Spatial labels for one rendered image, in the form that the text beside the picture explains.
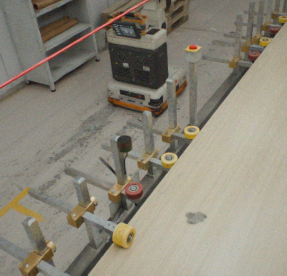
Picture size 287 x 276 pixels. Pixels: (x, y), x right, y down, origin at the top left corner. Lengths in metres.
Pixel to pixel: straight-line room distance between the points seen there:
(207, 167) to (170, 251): 0.48
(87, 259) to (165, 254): 0.42
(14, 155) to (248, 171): 2.39
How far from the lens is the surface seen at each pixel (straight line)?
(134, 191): 1.61
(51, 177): 3.18
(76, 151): 3.38
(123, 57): 3.57
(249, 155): 1.79
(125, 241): 1.38
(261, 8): 3.19
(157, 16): 3.68
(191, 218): 1.49
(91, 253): 1.69
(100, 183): 1.74
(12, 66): 4.54
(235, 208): 1.54
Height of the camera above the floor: 2.05
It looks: 37 degrees down
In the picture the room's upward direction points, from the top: 6 degrees counter-clockwise
